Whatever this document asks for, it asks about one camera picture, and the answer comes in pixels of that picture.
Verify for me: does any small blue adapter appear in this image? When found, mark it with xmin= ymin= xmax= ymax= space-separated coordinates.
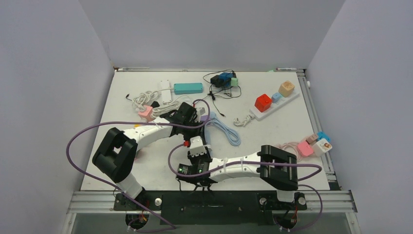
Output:
xmin=271 ymin=92 xmax=283 ymax=103

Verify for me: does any red cube adapter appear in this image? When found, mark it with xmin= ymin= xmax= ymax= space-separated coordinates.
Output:
xmin=254 ymin=94 xmax=272 ymax=113

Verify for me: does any purple power strip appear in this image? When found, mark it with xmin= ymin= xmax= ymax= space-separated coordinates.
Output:
xmin=200 ymin=115 xmax=210 ymax=122

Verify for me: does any small white power strip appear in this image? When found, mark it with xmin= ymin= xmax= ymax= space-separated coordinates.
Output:
xmin=160 ymin=80 xmax=172 ymax=105

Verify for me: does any beige small plug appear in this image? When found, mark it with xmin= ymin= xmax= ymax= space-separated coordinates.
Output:
xmin=305 ymin=134 xmax=319 ymax=145

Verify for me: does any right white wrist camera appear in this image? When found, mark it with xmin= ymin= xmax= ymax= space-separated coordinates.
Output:
xmin=184 ymin=136 xmax=207 ymax=159

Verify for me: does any white picture cube adapter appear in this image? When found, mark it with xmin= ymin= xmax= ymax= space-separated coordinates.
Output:
xmin=312 ymin=138 xmax=333 ymax=157

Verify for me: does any black thin cable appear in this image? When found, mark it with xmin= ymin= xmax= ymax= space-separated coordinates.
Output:
xmin=189 ymin=69 xmax=242 ymax=117

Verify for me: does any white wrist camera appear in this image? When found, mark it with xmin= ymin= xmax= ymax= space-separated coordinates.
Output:
xmin=196 ymin=107 xmax=206 ymax=117
xmin=184 ymin=136 xmax=207 ymax=159

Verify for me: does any black power adapter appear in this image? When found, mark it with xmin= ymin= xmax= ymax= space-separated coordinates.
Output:
xmin=210 ymin=75 xmax=226 ymax=88

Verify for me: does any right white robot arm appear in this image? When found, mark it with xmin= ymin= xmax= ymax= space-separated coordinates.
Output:
xmin=176 ymin=145 xmax=298 ymax=209

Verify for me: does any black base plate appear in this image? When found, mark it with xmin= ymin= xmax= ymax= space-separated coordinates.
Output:
xmin=113 ymin=190 xmax=307 ymax=227

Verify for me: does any teal power strip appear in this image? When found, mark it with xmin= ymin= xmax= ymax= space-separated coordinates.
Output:
xmin=173 ymin=82 xmax=204 ymax=95

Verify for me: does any white coiled cable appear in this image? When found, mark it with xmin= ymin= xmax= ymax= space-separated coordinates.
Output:
xmin=131 ymin=90 xmax=185 ymax=118

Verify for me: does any pink square adapter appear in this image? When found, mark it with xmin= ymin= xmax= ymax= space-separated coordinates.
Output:
xmin=297 ymin=141 xmax=314 ymax=157

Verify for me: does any pink cube socket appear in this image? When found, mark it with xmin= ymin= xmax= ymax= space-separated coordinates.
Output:
xmin=138 ymin=105 xmax=154 ymax=122

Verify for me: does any tan cube adapter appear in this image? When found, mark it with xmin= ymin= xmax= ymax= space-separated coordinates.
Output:
xmin=278 ymin=80 xmax=295 ymax=98

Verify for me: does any light green adapter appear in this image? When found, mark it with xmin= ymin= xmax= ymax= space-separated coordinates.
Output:
xmin=230 ymin=77 xmax=239 ymax=87

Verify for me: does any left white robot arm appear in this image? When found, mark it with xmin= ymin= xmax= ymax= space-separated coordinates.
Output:
xmin=92 ymin=102 xmax=210 ymax=210

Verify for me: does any light blue cable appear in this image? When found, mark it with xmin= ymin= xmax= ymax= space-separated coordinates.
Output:
xmin=205 ymin=112 xmax=242 ymax=147

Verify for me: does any blue small plug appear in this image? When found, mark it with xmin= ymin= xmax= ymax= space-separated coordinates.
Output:
xmin=317 ymin=131 xmax=331 ymax=143

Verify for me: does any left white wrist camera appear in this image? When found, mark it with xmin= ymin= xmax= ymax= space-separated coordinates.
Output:
xmin=196 ymin=107 xmax=206 ymax=117

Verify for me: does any long white power strip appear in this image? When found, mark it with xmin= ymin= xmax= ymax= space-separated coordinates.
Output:
xmin=249 ymin=91 xmax=300 ymax=121

